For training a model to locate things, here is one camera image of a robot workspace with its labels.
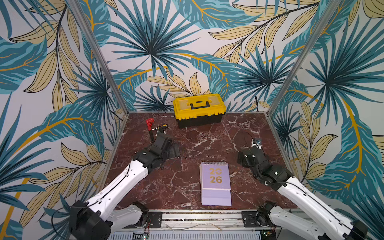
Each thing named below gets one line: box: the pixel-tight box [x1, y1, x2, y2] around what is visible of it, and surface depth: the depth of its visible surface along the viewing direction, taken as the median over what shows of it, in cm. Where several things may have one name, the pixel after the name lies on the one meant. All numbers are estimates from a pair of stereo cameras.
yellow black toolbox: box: [173, 93, 227, 129], surface depth 103 cm
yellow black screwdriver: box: [152, 124, 168, 131], surface depth 111 cm
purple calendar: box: [199, 162, 232, 207], surface depth 80 cm
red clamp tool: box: [146, 118, 155, 131], surface depth 113 cm
